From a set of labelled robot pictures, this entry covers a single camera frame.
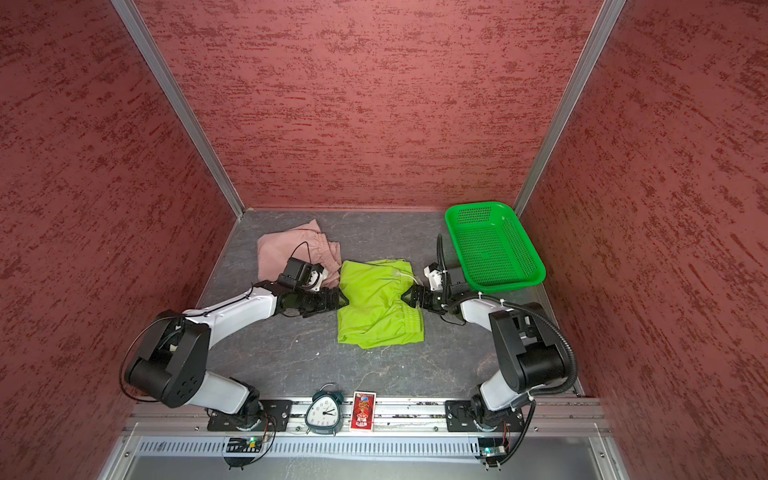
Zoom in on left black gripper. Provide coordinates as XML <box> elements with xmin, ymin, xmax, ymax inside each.
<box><xmin>295</xmin><ymin>286</ymin><xmax>349</xmax><ymax>316</ymax></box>

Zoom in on lime green shorts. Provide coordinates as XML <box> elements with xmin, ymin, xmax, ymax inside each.
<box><xmin>337</xmin><ymin>259</ymin><xmax>425</xmax><ymax>350</ymax></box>

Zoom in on pink shorts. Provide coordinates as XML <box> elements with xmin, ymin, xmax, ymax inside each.
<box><xmin>257</xmin><ymin>220</ymin><xmax>342</xmax><ymax>288</ymax></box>

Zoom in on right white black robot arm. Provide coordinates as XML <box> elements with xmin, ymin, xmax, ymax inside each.
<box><xmin>401</xmin><ymin>264</ymin><xmax>578</xmax><ymax>431</ymax></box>

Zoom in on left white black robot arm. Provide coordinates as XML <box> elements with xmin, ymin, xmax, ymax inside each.
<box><xmin>119</xmin><ymin>257</ymin><xmax>349</xmax><ymax>431</ymax></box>

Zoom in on green plastic basket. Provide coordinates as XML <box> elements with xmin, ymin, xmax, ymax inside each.
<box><xmin>444</xmin><ymin>201</ymin><xmax>546</xmax><ymax>294</ymax></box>

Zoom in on dark green alarm clock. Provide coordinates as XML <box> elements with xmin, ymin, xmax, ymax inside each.
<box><xmin>304</xmin><ymin>382</ymin><xmax>344</xmax><ymax>436</ymax></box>

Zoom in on red playing card box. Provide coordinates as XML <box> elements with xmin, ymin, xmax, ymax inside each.
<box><xmin>350</xmin><ymin>391</ymin><xmax>376</xmax><ymax>433</ymax></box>

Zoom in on left green circuit board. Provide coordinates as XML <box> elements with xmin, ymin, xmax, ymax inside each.
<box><xmin>224</xmin><ymin>437</ymin><xmax>262</xmax><ymax>456</ymax></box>

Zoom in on green circuit board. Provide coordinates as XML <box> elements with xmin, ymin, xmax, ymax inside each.
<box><xmin>224</xmin><ymin>437</ymin><xmax>262</xmax><ymax>456</ymax></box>
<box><xmin>477</xmin><ymin>437</ymin><xmax>508</xmax><ymax>468</ymax></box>

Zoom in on right green circuit board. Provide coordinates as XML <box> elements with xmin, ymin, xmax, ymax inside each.
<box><xmin>477</xmin><ymin>437</ymin><xmax>508</xmax><ymax>468</ymax></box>

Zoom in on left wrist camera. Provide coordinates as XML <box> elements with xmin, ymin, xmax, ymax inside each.
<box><xmin>304</xmin><ymin>264</ymin><xmax>329</xmax><ymax>292</ymax></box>

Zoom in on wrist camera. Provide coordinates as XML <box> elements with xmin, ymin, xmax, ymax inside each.
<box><xmin>424</xmin><ymin>263</ymin><xmax>445</xmax><ymax>292</ymax></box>
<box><xmin>304</xmin><ymin>264</ymin><xmax>329</xmax><ymax>292</ymax></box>

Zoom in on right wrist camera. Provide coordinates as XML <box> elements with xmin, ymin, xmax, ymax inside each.
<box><xmin>424</xmin><ymin>263</ymin><xmax>445</xmax><ymax>292</ymax></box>

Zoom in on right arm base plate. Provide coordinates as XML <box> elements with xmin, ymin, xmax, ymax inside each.
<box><xmin>445</xmin><ymin>396</ymin><xmax>524</xmax><ymax>432</ymax></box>

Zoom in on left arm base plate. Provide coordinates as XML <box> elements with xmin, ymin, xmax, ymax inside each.
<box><xmin>206</xmin><ymin>399</ymin><xmax>293</xmax><ymax>433</ymax></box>

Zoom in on white perforated cable duct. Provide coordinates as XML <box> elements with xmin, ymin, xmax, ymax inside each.
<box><xmin>135</xmin><ymin>436</ymin><xmax>478</xmax><ymax>460</ymax></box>

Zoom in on right black corrugated cable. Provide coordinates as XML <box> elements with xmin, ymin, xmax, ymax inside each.
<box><xmin>435</xmin><ymin>233</ymin><xmax>580</xmax><ymax>467</ymax></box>

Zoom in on aluminium mounting rail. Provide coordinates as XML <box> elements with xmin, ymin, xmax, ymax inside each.
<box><xmin>121</xmin><ymin>396</ymin><xmax>613</xmax><ymax>437</ymax></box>

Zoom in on right aluminium corner post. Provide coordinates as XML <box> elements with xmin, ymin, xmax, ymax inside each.
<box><xmin>513</xmin><ymin>0</ymin><xmax>626</xmax><ymax>217</ymax></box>

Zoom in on aluminium corner post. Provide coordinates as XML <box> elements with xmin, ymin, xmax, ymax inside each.
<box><xmin>513</xmin><ymin>0</ymin><xmax>626</xmax><ymax>217</ymax></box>
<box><xmin>111</xmin><ymin>0</ymin><xmax>246</xmax><ymax>220</ymax></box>

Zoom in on left aluminium corner post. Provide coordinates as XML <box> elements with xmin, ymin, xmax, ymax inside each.
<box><xmin>111</xmin><ymin>0</ymin><xmax>246</xmax><ymax>220</ymax></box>

